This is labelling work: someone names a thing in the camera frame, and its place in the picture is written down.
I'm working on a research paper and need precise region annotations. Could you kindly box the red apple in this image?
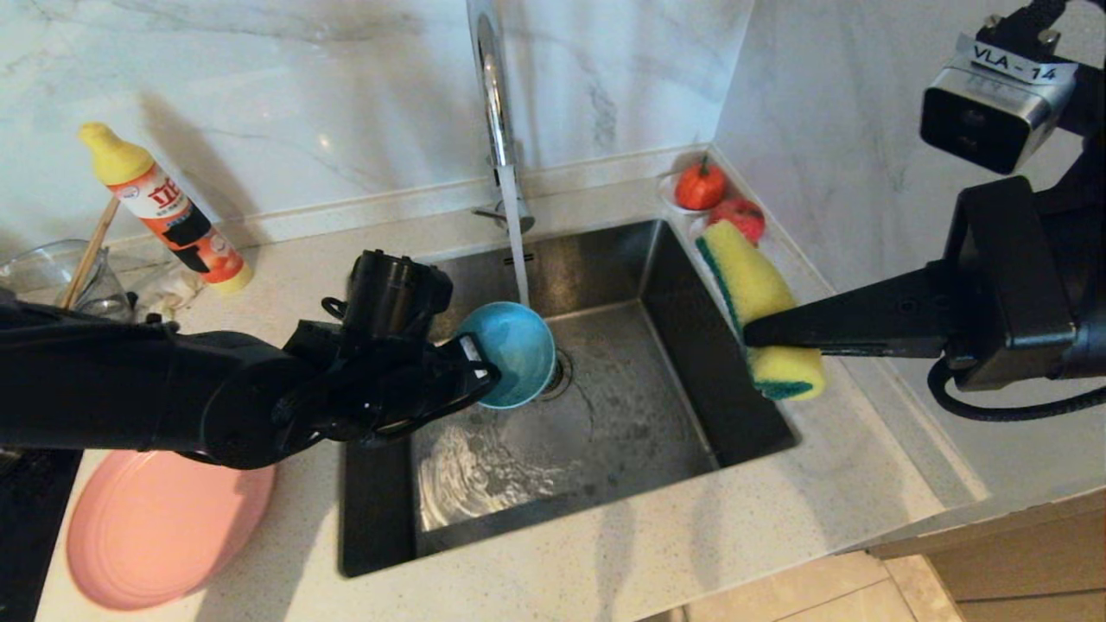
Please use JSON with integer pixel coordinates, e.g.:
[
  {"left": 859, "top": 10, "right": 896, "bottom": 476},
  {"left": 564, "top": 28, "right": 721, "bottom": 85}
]
[{"left": 709, "top": 197, "right": 766, "bottom": 247}]

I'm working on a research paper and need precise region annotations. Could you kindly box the stainless steel sink basin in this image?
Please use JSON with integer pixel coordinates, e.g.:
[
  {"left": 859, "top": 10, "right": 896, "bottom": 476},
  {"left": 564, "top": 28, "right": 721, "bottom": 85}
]
[{"left": 339, "top": 219, "right": 798, "bottom": 578}]

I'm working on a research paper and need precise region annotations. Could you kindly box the chrome kitchen faucet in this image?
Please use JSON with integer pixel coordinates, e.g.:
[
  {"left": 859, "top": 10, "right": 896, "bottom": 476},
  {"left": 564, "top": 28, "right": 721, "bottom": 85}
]
[{"left": 468, "top": 0, "right": 537, "bottom": 236}]

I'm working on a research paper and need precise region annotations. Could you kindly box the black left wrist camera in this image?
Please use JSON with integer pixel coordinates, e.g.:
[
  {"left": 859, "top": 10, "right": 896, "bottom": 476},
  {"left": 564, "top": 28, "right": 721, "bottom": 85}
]
[{"left": 346, "top": 251, "right": 454, "bottom": 340}]

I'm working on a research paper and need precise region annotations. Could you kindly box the black induction cooktop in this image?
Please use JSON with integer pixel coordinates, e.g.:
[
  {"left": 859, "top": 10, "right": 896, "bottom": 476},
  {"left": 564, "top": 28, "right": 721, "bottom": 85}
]
[{"left": 0, "top": 449, "right": 83, "bottom": 622}]

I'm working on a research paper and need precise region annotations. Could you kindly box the crumpled white tissue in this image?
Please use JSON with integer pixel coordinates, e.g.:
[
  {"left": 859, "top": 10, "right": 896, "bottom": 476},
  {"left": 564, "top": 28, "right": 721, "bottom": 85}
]
[{"left": 143, "top": 268, "right": 206, "bottom": 319}]

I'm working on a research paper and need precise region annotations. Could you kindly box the yellow sponge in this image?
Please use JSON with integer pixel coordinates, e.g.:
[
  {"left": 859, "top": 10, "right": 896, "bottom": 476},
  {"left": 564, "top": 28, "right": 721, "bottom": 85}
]
[{"left": 696, "top": 220, "right": 826, "bottom": 401}]

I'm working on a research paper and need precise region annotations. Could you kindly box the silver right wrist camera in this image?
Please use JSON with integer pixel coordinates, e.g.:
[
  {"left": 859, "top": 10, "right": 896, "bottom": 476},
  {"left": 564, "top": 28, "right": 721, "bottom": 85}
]
[{"left": 920, "top": 35, "right": 1081, "bottom": 175}]

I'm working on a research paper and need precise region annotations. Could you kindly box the teal bowl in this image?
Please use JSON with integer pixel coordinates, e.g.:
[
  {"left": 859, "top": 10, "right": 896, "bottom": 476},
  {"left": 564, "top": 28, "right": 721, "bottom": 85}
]
[{"left": 456, "top": 301, "right": 556, "bottom": 409}]

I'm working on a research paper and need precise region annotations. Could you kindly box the orange persimmon fruit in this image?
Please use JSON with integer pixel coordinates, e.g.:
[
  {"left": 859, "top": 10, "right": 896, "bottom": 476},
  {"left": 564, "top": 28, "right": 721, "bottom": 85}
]
[{"left": 674, "top": 155, "right": 725, "bottom": 211}]

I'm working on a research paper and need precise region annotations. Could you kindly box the pink plate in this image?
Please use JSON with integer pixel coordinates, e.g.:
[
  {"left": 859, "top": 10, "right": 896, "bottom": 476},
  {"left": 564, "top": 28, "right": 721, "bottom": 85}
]
[{"left": 67, "top": 447, "right": 277, "bottom": 611}]

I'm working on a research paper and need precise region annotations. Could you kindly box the clear glass bowl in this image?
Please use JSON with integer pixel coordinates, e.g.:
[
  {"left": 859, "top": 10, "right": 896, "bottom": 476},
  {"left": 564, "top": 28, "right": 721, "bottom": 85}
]
[{"left": 0, "top": 239, "right": 135, "bottom": 322}]

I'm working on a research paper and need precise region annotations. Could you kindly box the wooden cabinet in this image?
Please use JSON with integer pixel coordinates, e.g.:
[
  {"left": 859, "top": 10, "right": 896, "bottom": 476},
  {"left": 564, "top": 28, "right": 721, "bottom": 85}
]
[{"left": 864, "top": 488, "right": 1106, "bottom": 622}]

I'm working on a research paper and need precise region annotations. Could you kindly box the yellow-capped orange dish soap bottle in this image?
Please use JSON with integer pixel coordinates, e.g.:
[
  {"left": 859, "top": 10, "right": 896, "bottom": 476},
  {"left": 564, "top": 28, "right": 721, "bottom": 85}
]
[{"left": 78, "top": 122, "right": 254, "bottom": 295}]

